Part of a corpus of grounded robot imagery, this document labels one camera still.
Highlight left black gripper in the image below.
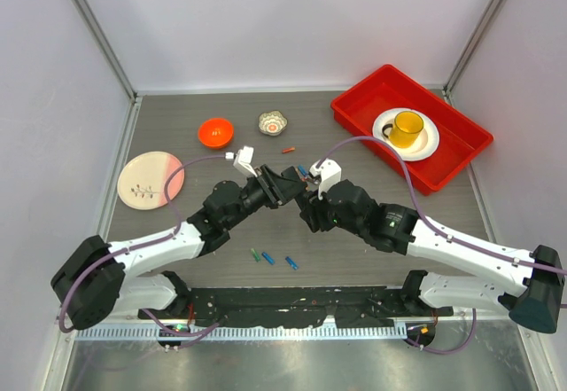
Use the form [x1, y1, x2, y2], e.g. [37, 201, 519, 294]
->
[225, 165, 307, 230]

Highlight black remote control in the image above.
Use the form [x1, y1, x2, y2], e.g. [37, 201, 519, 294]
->
[281, 166, 303, 183]

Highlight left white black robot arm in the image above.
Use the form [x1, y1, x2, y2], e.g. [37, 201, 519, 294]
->
[50, 166, 307, 333]

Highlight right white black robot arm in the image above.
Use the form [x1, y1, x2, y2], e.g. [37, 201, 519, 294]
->
[295, 180, 566, 334]

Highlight blue battery right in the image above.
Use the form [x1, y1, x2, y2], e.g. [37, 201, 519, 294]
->
[285, 256, 299, 270]

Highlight blue battery middle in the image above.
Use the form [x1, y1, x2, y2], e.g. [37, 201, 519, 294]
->
[261, 252, 276, 265]

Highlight small patterned flower bowl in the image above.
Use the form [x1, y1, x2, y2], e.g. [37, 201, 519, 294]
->
[258, 110, 288, 137]

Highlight green battery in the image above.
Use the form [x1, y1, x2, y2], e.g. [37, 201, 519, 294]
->
[250, 248, 261, 262]

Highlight orange bowl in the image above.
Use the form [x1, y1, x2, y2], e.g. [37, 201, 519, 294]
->
[198, 118, 234, 150]

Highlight yellow glass mug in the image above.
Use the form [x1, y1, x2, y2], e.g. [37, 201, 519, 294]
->
[382, 111, 424, 149]

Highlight white plate in bin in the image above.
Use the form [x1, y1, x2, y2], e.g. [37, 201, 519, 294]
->
[372, 108, 440, 161]

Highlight pink white floral plate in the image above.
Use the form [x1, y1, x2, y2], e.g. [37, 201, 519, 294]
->
[117, 151, 182, 210]

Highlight red plastic bin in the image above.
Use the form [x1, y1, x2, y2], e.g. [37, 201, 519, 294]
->
[330, 65, 493, 195]

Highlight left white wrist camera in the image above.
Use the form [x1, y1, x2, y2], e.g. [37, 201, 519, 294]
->
[224, 145, 258, 178]

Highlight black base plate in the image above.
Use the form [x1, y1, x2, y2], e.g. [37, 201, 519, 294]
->
[152, 286, 454, 329]

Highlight slotted cable duct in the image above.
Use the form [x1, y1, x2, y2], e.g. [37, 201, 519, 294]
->
[75, 322, 408, 342]

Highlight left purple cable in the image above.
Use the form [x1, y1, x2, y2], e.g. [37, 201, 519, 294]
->
[58, 153, 234, 350]

